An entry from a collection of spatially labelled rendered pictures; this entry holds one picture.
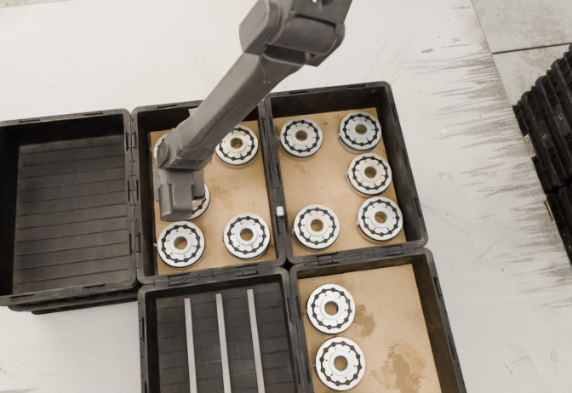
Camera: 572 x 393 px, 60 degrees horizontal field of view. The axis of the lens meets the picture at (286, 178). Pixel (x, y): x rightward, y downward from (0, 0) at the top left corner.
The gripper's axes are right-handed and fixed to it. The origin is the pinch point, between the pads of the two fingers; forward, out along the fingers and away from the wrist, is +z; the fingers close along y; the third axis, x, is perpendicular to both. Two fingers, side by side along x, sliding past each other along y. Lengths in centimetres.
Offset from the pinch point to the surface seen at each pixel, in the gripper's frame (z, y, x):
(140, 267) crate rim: -6.0, -9.3, -15.8
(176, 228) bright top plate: 1.3, -2.8, -6.7
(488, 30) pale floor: 90, 136, 96
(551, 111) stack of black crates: 52, 125, 33
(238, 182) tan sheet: 4.4, 11.8, 3.4
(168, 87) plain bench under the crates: 17.4, -5.1, 39.0
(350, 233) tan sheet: 4.7, 35.7, -12.1
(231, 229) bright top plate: 1.3, 9.0, -8.4
